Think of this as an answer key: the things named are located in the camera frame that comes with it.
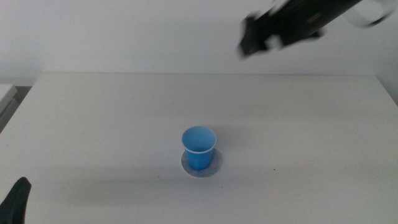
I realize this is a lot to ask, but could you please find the blue plastic cup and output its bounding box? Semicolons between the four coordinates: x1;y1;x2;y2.
181;125;218;171

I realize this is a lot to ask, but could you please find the round grey cup mat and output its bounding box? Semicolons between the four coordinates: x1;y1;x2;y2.
180;147;223;179

